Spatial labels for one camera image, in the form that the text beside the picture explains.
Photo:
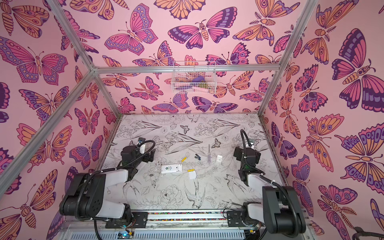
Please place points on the green circuit board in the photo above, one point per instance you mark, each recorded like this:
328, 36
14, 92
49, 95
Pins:
124, 235

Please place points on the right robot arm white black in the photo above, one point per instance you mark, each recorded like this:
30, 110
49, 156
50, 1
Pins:
279, 211

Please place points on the purple item in basket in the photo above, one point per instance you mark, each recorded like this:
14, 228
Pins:
199, 79

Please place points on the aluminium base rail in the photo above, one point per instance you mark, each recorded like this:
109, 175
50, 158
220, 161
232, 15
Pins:
219, 224

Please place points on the white wire basket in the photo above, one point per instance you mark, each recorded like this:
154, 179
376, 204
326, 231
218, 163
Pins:
194, 77

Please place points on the small white battery cover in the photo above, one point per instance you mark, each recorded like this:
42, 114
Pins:
219, 159

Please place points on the aluminium cage frame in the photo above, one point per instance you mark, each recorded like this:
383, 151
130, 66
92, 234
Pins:
93, 74

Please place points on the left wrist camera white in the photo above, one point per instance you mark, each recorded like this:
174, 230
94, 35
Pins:
141, 140

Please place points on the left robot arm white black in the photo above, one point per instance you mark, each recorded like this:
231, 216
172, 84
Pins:
86, 197

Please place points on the small white remote control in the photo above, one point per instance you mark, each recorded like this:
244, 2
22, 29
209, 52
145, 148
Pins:
171, 169

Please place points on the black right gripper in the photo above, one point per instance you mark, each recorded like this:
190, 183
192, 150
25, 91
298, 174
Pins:
240, 153

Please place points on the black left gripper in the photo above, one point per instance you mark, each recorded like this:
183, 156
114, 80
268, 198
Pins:
151, 156

